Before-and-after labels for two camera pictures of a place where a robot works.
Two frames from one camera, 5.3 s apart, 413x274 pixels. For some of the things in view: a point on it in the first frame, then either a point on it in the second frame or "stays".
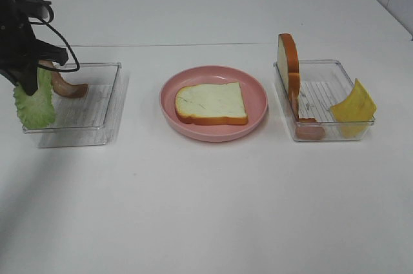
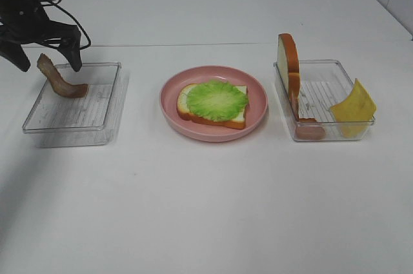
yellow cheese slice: (354, 115) stays
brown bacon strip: (62, 86) stays
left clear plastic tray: (90, 120) stays
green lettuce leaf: (37, 110) -> (215, 100)
